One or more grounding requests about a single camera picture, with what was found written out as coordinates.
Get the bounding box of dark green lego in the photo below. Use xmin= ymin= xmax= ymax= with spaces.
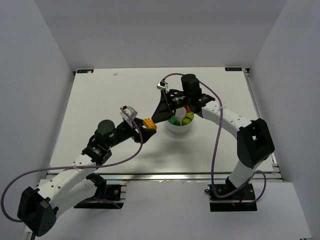
xmin=168 ymin=117 xmax=180 ymax=126

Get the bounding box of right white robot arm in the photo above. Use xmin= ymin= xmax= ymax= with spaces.
xmin=151 ymin=73 xmax=275 ymax=199

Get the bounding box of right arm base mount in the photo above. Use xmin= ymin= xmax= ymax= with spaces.
xmin=204 ymin=183 xmax=258 ymax=212

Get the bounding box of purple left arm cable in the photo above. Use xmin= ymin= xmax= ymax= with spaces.
xmin=0 ymin=106 xmax=145 ymax=223

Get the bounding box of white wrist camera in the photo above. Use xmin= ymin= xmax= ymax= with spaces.
xmin=119 ymin=106 xmax=138 ymax=128
xmin=156 ymin=78 xmax=168 ymax=92

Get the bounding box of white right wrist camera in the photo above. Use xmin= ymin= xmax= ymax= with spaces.
xmin=156 ymin=78 xmax=168 ymax=92

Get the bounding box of blue label sticker right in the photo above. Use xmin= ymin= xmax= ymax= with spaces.
xmin=224 ymin=67 xmax=243 ymax=72

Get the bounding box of blue label sticker left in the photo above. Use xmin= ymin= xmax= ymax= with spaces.
xmin=76 ymin=69 xmax=94 ymax=74

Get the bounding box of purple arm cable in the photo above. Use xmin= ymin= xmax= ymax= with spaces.
xmin=0 ymin=106 xmax=145 ymax=223
xmin=162 ymin=72 xmax=267 ymax=206

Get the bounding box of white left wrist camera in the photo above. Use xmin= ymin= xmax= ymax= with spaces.
xmin=119 ymin=106 xmax=138 ymax=128

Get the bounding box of red rectangular lego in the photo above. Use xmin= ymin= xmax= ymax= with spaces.
xmin=184 ymin=105 xmax=191 ymax=113

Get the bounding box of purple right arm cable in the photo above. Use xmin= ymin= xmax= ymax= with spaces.
xmin=162 ymin=72 xmax=267 ymax=206

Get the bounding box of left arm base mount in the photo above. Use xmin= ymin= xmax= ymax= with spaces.
xmin=73 ymin=173 xmax=127 ymax=210

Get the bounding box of aluminium table front rail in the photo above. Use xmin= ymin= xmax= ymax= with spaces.
xmin=46 ymin=172 xmax=285 ymax=183

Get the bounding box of lime green lego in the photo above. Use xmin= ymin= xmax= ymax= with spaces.
xmin=185 ymin=112 xmax=195 ymax=121
xmin=181 ymin=117 xmax=192 ymax=126

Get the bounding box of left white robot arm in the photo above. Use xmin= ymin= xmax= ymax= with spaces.
xmin=17 ymin=118 xmax=157 ymax=237

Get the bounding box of blue label sticker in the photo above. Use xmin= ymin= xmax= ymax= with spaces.
xmin=224 ymin=67 xmax=243 ymax=72
xmin=76 ymin=69 xmax=94 ymax=74

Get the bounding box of orange yellow lego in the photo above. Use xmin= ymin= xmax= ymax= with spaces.
xmin=142 ymin=118 xmax=157 ymax=130

